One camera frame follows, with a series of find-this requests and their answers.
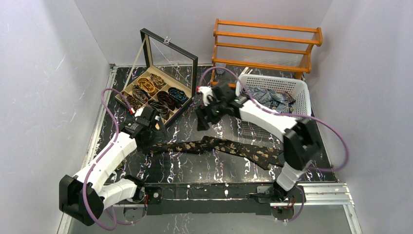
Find black gold floral tie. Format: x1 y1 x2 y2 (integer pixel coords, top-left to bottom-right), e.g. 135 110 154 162
143 136 283 170

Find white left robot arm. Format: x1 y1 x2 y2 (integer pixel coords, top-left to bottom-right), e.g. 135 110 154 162
58 107 165 226

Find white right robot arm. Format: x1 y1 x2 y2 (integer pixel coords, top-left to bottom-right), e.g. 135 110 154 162
196 83 322 193

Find grey ties in basket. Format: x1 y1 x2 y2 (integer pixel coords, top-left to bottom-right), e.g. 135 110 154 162
246 86 296 114

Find grey striped rolled tie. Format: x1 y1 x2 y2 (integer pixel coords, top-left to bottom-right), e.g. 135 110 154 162
148 99 169 120

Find olive patterned rolled tie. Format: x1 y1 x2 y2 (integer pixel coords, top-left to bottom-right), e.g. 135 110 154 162
121 92 142 110

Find brown patterned rolled tie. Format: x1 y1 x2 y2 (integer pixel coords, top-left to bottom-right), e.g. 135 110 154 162
132 85 150 104

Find small clear plastic cup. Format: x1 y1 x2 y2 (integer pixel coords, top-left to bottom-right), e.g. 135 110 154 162
215 63 226 75

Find dark red rolled tie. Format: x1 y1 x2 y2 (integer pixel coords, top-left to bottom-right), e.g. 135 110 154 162
157 91 175 111

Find blue black rolled tie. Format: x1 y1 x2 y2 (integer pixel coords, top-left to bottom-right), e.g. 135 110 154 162
168 87 188 108

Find gold rolled tie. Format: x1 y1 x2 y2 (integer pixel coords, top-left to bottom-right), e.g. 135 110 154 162
137 77 158 96

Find black tie storage box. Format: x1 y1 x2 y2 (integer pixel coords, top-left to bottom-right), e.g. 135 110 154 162
115 28 198 127

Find brown rolled tie back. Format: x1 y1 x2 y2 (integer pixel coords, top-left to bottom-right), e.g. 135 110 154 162
150 73 166 90

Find white plastic basket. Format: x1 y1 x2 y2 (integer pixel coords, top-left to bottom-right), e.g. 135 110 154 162
235 74 312 116

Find orange wooden shoe rack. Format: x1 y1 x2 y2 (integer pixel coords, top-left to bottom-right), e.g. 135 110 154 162
212 19 323 80

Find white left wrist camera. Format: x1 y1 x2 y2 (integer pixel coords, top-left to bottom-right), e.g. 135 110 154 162
134 107 144 117

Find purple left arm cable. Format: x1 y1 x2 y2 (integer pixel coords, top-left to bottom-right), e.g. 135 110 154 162
82 88 146 231

